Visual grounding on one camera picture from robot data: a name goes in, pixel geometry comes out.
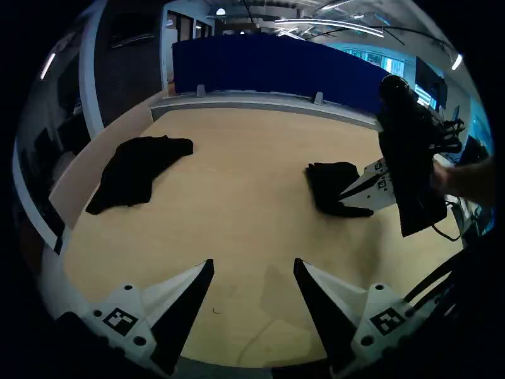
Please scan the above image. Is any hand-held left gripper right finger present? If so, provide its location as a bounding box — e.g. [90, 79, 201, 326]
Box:
[293, 258, 429, 378]

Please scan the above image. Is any blue desk screen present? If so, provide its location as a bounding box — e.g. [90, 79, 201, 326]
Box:
[149, 33, 400, 132]

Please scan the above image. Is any person's right hand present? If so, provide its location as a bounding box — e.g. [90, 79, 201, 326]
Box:
[431, 162, 461, 198]

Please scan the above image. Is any black towel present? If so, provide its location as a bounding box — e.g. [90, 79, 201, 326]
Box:
[305, 161, 374, 219]
[85, 135, 194, 217]

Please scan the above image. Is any person's right forearm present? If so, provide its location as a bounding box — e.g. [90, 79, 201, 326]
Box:
[456, 157, 496, 209]

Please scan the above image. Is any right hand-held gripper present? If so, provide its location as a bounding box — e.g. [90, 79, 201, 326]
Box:
[339, 74, 464, 239]

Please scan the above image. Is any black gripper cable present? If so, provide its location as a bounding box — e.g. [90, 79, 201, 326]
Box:
[431, 222, 463, 243]

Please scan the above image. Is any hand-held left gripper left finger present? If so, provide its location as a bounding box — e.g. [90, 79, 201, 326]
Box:
[58, 258, 216, 376]

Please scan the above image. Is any black monitor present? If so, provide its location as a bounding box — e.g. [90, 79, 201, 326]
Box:
[414, 56, 449, 112]

